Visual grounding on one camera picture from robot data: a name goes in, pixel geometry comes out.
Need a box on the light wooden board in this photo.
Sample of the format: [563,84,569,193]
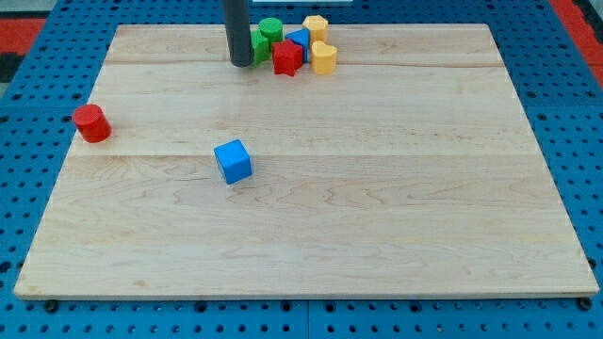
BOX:
[14,24,599,300]

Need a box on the red star block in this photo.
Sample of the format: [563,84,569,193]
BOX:
[272,39,303,76]

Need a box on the yellow hexagon block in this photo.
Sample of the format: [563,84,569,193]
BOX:
[302,15,329,43]

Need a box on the green cylinder block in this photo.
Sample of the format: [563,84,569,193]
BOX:
[258,17,284,47]

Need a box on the blue triangle block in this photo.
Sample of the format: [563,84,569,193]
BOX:
[285,28,310,63]

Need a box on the red cylinder block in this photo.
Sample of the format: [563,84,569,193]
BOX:
[72,104,112,143]

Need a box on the yellow heart block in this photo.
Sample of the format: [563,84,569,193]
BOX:
[311,40,338,75]

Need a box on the green block behind rod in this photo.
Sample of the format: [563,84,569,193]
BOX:
[251,30,269,67]

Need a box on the blue cube block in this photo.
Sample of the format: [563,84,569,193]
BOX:
[214,139,253,185]

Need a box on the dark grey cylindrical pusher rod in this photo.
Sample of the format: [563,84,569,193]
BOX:
[221,0,253,68]

